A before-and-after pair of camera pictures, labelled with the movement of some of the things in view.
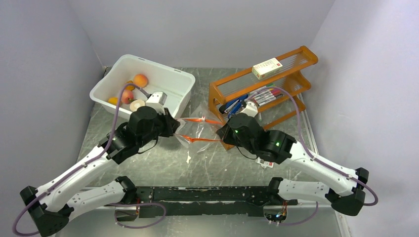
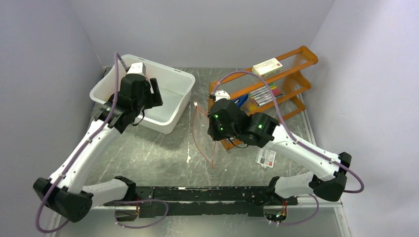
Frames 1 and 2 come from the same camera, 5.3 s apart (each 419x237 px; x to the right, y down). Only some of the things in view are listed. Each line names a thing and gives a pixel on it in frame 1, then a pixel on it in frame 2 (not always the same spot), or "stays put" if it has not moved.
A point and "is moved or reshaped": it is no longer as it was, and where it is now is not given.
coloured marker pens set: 265,94 stays put
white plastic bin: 178,85 stays put
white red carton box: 267,68 stays put
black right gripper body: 229,137 → 218,132
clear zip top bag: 198,130 is moved or reshaped
